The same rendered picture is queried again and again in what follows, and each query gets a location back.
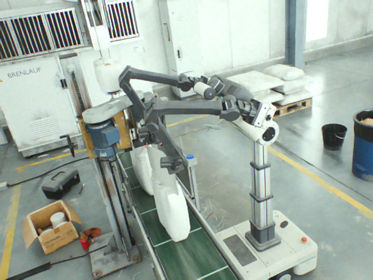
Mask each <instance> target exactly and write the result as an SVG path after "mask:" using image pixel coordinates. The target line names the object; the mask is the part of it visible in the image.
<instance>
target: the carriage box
mask: <svg viewBox="0 0 373 280"><path fill-rule="evenodd" d="M112 117H114V119H115V121H116V123H117V125H118V129H119V134H120V141H121V144H122V145H121V146H120V145H119V143H117V148H118V151H120V150H123V149H127V148H130V147H133V146H132V140H131V137H130V133H129V128H128V124H127V119H126V116H125V111H124V110H122V111H120V112H118V113H117V114H115V115H113V116H112ZM112 117H110V118H109V119H110V121H112V119H111V118H112ZM76 118H77V115H76ZM77 119H78V120H77V124H79V127H80V130H81V133H82V136H83V139H84V144H85V147H86V148H87V151H88V154H89V158H90V159H92V158H95V157H97V155H96V156H94V155H93V152H92V151H93V150H95V149H94V145H93V141H92V138H91V135H90V133H87V131H86V130H85V126H84V120H83V119H79V118H77Z"/></svg>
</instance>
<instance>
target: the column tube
mask: <svg viewBox="0 0 373 280"><path fill-rule="evenodd" d="M59 61H60V63H61V68H62V71H63V74H64V77H65V81H66V84H67V86H68V89H69V92H70V96H71V98H72V102H73V105H74V109H75V112H76V115H77V118H79V119H83V116H82V113H83V110H82V108H81V105H80V101H79V100H80V99H79V97H78V93H79V92H78V93H77V91H78V90H76V87H77V86H76V87H75V83H74V79H76V80H77V84H78V88H79V91H80V95H81V98H82V101H83V103H81V104H83V106H84V110H88V109H90V108H93V106H92V102H91V99H90V95H89V92H88V88H87V84H86V83H85V79H84V75H83V72H82V68H81V65H80V61H79V57H78V56H75V57H70V58H64V59H60V60H59ZM73 63H74V65H75V69H76V72H77V73H75V78H74V79H73V77H72V75H74V74H69V72H68V70H67V66H66V65H68V64H73ZM75 82H76V81H75ZM90 160H91V163H92V166H93V169H94V173H95V176H96V179H97V182H98V186H99V189H100V192H101V195H102V199H103V202H104V204H105V207H106V210H107V214H108V217H109V220H110V224H111V226H112V230H113V233H114V237H115V241H116V243H117V246H118V250H119V253H121V252H124V250H123V249H122V247H121V245H122V241H121V238H120V237H121V236H120V234H119V230H118V227H117V225H118V224H117V223H116V221H115V220H116V219H115V217H114V213H113V210H112V206H111V203H110V200H109V196H108V192H107V188H106V187H107V186H105V183H104V181H103V177H102V174H101V171H100V168H101V167H99V164H98V162H97V158H96V157H95V158H92V159H90ZM101 165H102V169H103V173H104V174H105V178H106V181H107V185H108V188H109V191H110V195H111V198H112V202H113V203H112V204H113V206H114V210H115V212H116V215H117V219H118V223H119V226H120V230H121V233H122V235H123V236H124V239H125V242H126V243H127V245H128V249H131V248H133V247H132V243H131V240H130V236H129V232H128V229H127V225H126V222H125V219H124V214H123V212H122V209H121V206H120V203H119V199H118V194H117V190H116V188H115V184H114V181H113V176H112V173H111V170H110V166H109V162H101Z"/></svg>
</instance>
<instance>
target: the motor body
mask: <svg viewBox="0 0 373 280"><path fill-rule="evenodd" d="M110 123H111V121H110V119H108V120H107V121H106V123H103V124H101V125H97V126H92V125H90V124H89V125H88V127H89V131H90V135H91V138H92V141H93V145H94V149H95V152H96V154H97V156H98V157H99V158H110V157H113V156H114V155H115V153H117V151H118V148H117V144H116V143H114V149H115V153H114V149H113V146H112V145H110V146H109V145H107V144H106V143H103V141H102V137H101V135H100V131H102V130H104V129H106V128H109V127H111V125H110Z"/></svg>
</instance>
